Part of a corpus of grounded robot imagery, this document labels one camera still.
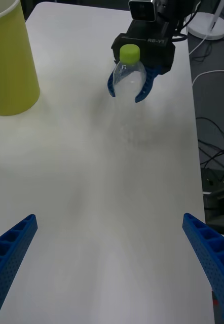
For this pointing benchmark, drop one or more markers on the clear bottle with green cap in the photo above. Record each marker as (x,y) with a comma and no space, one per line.
(129,76)

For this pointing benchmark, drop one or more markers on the yellow-green plastic bin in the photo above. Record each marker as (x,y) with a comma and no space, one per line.
(10,63)

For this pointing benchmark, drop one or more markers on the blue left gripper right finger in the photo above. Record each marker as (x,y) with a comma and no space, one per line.
(216,263)

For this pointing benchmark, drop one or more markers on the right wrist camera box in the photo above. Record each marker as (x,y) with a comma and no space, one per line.
(142,10)

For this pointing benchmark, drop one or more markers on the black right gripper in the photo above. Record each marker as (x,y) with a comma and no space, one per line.
(155,53)

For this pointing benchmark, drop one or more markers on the dark equipment box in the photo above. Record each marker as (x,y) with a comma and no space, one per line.
(218,202)

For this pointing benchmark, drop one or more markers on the white round lamp stand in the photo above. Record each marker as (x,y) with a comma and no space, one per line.
(205,24)

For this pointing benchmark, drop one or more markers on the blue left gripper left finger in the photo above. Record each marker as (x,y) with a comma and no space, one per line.
(8,255)

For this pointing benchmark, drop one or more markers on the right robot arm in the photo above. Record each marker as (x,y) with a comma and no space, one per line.
(169,8)

